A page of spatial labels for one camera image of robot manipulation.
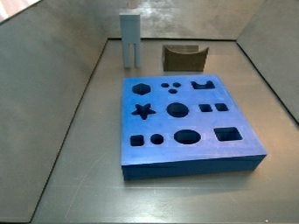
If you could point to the light blue square-circle peg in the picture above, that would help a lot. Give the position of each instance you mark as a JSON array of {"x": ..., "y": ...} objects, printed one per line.
[{"x": 130, "y": 30}]

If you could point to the blue foam shape board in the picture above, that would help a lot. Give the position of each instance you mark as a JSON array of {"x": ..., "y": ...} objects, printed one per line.
[{"x": 183, "y": 128}]

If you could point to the black curved bracket stand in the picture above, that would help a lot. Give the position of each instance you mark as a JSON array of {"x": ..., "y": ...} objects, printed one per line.
[{"x": 184, "y": 58}]

